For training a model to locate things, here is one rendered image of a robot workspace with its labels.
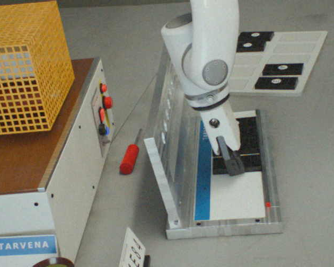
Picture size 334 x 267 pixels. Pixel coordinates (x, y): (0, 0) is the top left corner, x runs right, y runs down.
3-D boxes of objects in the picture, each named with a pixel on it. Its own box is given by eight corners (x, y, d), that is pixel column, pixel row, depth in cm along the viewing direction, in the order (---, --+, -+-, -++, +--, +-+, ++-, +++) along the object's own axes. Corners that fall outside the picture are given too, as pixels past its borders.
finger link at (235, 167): (235, 151, 130) (245, 179, 133) (235, 143, 133) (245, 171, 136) (219, 156, 131) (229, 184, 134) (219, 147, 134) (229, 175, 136)
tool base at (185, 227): (283, 233, 122) (281, 215, 120) (167, 239, 125) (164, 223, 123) (267, 117, 160) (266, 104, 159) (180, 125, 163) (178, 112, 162)
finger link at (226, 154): (228, 157, 126) (233, 162, 131) (218, 118, 128) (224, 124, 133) (221, 159, 126) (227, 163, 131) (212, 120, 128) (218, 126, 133)
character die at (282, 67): (301, 74, 176) (301, 70, 175) (262, 76, 179) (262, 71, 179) (304, 67, 180) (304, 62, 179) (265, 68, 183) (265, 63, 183)
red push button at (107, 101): (112, 112, 154) (109, 98, 153) (104, 113, 154) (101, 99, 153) (114, 105, 157) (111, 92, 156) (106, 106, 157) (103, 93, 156)
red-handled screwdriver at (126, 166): (132, 175, 146) (130, 163, 145) (120, 175, 147) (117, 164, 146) (147, 134, 162) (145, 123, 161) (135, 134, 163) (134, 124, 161)
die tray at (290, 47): (301, 96, 168) (301, 92, 167) (195, 94, 177) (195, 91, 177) (328, 34, 200) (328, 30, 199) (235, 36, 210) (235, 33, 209)
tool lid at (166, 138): (153, 137, 115) (143, 139, 115) (181, 227, 123) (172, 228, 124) (170, 42, 153) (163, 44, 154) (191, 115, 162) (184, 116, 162)
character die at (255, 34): (270, 41, 199) (270, 37, 199) (237, 42, 203) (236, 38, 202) (274, 35, 203) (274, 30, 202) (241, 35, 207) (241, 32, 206)
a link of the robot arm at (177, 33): (234, 82, 123) (217, 69, 132) (212, 15, 118) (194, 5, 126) (193, 101, 122) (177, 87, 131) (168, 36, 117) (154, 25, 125)
